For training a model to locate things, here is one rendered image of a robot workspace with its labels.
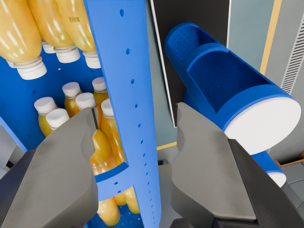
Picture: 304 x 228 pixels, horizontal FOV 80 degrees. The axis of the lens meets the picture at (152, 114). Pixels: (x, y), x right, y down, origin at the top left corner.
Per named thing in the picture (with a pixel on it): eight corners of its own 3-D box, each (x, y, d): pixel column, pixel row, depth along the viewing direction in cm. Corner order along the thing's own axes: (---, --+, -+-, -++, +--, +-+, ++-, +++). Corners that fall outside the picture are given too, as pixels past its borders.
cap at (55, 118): (72, 120, 37) (68, 113, 35) (52, 129, 35) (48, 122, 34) (65, 111, 39) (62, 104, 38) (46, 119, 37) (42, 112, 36)
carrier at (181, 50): (210, 40, 132) (184, 11, 117) (311, 119, 66) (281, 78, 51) (182, 69, 144) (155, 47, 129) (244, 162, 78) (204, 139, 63)
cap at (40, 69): (18, 74, 27) (25, 84, 28) (45, 65, 29) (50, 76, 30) (15, 65, 30) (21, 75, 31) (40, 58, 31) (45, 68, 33)
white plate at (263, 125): (311, 121, 65) (309, 119, 66) (283, 82, 51) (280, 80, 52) (246, 163, 76) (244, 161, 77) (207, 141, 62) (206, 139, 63)
